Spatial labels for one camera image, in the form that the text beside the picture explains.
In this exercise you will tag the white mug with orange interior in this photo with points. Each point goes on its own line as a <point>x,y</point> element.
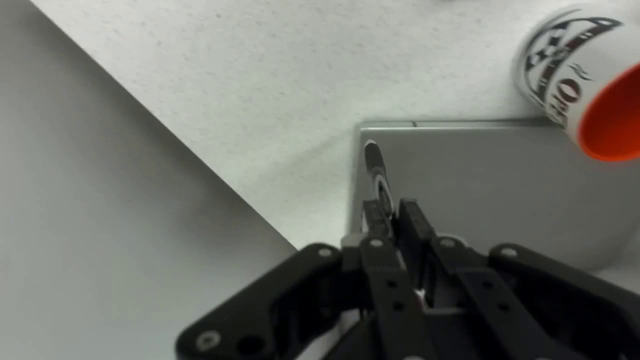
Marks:
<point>587,72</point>

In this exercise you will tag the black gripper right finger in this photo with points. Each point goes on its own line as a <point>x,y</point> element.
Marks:
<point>480,286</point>

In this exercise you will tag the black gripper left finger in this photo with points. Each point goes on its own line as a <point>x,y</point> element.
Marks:
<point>391,293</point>

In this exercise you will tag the silver closed laptop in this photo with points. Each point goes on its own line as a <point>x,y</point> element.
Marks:
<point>506,192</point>

